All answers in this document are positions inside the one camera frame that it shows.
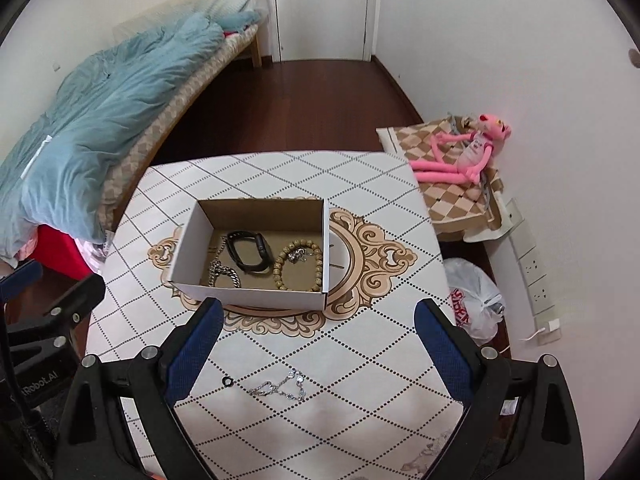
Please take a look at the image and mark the chunky silver chain bracelet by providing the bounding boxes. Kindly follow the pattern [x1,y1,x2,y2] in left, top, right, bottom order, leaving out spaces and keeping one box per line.
[205,258,243,290]

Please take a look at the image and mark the wooden bead bracelet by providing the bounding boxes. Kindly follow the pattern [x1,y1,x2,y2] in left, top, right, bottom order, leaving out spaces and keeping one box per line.
[272,240,324,294]

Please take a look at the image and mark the black fitness band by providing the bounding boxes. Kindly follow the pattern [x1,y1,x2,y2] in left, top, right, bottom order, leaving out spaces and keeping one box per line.
[226,230,274,274]

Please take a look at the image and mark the white plastic shopping bag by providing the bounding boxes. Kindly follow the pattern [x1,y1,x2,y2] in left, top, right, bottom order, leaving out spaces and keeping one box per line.
[444,258,504,346]

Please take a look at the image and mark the light blue duvet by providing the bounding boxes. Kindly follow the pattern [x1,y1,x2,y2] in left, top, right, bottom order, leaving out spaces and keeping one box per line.
[1,10,260,261]

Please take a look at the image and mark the white diamond pattern tablecloth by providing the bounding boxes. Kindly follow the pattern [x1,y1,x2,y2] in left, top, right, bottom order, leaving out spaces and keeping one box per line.
[87,152,462,479]

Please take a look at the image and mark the open white cardboard box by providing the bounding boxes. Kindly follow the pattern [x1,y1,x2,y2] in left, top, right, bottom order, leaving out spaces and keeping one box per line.
[168,198,330,311]

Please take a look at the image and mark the brown checkered side cushion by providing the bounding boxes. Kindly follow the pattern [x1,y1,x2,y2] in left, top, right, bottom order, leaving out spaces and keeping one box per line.
[376,115,522,243]

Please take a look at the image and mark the pink panther plush toy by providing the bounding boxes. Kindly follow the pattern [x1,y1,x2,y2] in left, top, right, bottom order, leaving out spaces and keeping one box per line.
[409,114,512,185]

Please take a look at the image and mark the bed with checkered mattress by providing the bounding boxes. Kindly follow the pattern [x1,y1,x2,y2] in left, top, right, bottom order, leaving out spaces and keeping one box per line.
[96,0,269,232]

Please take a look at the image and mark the white door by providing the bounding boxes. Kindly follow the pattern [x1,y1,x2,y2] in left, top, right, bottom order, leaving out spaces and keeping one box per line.
[273,0,376,62]

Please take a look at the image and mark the thin silver charm bracelet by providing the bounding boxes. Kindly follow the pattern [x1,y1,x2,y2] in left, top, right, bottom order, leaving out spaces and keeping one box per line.
[247,368,307,402]

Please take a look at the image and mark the white charger with cable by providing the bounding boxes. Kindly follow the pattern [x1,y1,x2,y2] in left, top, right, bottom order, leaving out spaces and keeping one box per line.
[521,318,561,346]

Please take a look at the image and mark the white wall power strip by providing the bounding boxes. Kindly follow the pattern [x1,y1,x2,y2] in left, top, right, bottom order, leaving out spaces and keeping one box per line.
[506,198,560,331]

